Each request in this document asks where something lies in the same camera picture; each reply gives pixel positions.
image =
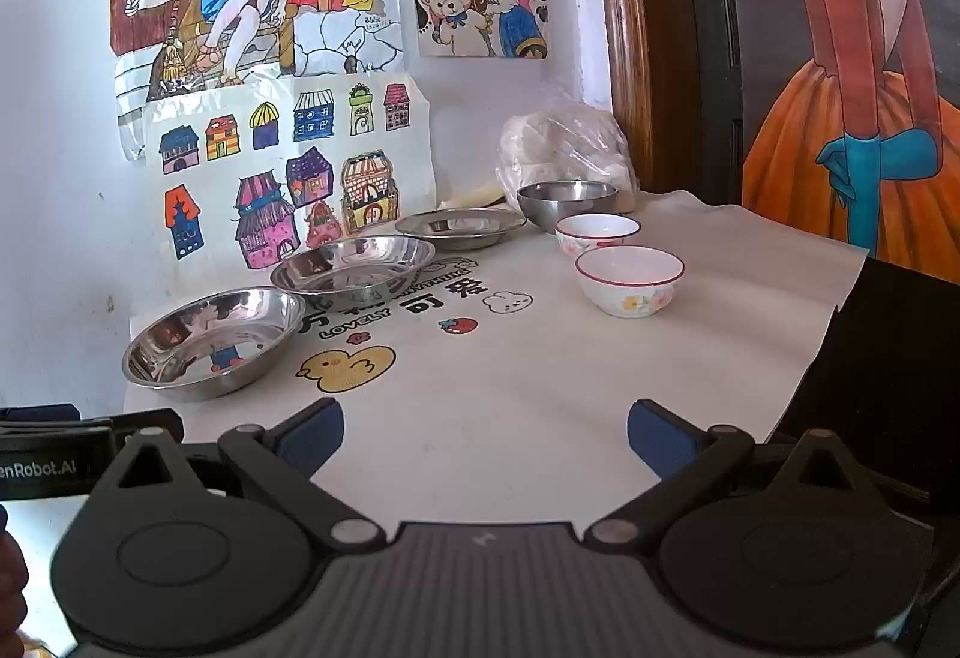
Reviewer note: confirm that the stainless steel plate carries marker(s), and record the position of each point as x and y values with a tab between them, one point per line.
457	224
352	264
210	343

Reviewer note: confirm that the orange dress woman painting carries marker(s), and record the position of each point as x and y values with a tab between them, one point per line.
847	66

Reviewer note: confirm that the wooden rolling pin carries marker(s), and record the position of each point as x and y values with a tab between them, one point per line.
472	195

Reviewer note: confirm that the brown wooden door frame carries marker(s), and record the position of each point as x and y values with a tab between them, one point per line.
626	13

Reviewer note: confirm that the colourful houses drawing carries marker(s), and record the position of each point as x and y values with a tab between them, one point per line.
300	133

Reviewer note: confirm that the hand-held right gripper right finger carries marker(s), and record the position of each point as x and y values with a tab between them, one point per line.
658	440

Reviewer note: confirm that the dark door panel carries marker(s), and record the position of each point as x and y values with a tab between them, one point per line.
709	28

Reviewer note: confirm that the white ceramic bowl red rim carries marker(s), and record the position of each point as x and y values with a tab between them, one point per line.
630	279
596	230

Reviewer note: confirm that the clear plastic bag white lumps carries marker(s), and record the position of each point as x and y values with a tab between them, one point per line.
562	141

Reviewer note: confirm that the stainless steel bowl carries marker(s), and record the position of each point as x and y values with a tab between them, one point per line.
566	204

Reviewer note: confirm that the white printed table mat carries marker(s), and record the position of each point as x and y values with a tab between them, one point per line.
525	365

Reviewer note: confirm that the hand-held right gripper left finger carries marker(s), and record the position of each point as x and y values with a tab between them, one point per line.
319	437

